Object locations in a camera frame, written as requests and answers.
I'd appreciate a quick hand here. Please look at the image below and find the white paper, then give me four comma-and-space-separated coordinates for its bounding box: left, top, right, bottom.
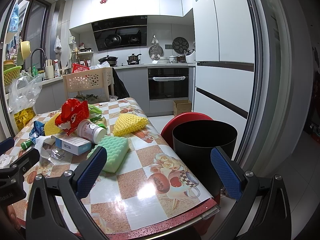
0, 154, 12, 169

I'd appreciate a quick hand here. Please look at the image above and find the blue wrapper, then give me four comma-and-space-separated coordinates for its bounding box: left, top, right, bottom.
29, 120, 45, 145

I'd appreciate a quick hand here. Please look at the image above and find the clear plastic blister pack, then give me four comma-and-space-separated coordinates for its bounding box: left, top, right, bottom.
40, 135, 73, 165

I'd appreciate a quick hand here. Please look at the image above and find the yellow sponge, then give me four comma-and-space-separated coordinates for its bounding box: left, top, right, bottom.
44, 112, 62, 136

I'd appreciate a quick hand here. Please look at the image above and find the white blue medicine box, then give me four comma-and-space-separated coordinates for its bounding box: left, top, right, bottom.
55, 134, 92, 155

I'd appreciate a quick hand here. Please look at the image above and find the red plastic bag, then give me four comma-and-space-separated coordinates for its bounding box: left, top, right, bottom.
55, 99, 89, 135

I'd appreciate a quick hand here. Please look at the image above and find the white pink yogurt cup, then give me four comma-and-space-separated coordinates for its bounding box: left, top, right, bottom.
76, 119, 107, 145

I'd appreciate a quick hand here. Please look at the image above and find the green snack wrapper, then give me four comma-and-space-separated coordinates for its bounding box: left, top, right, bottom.
88, 104, 107, 129

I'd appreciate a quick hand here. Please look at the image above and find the green wavy sponge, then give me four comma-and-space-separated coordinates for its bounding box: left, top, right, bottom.
87, 135, 130, 173

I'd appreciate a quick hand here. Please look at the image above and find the yellow foam fruit net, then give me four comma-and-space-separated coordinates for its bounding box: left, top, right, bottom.
113, 113, 149, 137

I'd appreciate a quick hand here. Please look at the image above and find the black kitchen faucet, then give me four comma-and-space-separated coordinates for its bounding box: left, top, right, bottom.
30, 48, 48, 70

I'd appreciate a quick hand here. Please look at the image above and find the black round trash bin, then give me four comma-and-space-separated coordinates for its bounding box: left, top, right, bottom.
172, 120, 238, 197

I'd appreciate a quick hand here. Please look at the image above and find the person's left hand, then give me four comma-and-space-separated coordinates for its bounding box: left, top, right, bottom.
7, 205, 21, 230

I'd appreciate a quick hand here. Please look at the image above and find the gold foil bag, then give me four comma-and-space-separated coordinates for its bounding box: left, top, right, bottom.
14, 107, 36, 131

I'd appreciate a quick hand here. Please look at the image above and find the clear plastic bag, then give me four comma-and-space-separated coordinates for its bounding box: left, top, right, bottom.
8, 70, 42, 114

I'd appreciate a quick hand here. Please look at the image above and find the yellow green basket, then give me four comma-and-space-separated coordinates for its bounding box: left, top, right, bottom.
3, 66, 22, 86

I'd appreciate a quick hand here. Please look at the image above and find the white spray bottle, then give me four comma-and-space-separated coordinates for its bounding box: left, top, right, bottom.
54, 59, 61, 77

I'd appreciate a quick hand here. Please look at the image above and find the red plastic basket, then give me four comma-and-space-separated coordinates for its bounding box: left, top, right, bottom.
72, 63, 89, 73

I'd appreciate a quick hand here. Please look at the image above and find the beige plastic chair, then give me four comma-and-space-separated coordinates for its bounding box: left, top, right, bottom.
62, 67, 115, 101

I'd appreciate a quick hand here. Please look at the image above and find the checkered floral tablecloth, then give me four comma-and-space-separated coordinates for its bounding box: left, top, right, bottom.
6, 98, 220, 239

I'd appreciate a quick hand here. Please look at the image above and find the black jacket on chair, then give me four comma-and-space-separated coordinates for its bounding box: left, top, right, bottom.
112, 69, 130, 99

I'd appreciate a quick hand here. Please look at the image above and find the black wok with lid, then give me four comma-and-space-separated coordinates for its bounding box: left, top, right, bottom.
98, 55, 118, 67

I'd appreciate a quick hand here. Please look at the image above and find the red plastic stool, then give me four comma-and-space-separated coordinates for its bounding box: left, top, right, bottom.
160, 112, 222, 205

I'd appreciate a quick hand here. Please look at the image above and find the black pot on stove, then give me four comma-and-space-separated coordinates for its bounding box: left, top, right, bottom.
127, 53, 141, 65

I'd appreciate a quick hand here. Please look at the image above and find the cardboard box on floor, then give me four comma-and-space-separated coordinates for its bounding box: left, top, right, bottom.
173, 100, 192, 116

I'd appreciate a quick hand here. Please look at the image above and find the black range hood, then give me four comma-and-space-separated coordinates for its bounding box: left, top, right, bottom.
91, 15, 148, 51

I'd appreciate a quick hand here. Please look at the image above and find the black built-in oven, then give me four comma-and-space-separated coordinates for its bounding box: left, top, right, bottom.
148, 67, 189, 100

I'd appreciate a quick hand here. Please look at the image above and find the grey round trivet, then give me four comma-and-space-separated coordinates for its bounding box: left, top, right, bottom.
149, 35, 164, 61

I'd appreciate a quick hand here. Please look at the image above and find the white rice cooker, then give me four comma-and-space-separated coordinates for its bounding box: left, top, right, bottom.
185, 50, 196, 63

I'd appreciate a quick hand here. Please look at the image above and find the white refrigerator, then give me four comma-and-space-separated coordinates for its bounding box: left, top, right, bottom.
193, 0, 255, 154

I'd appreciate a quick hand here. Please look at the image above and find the round patterned wall plate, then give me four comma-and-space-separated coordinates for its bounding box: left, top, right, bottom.
172, 37, 189, 54

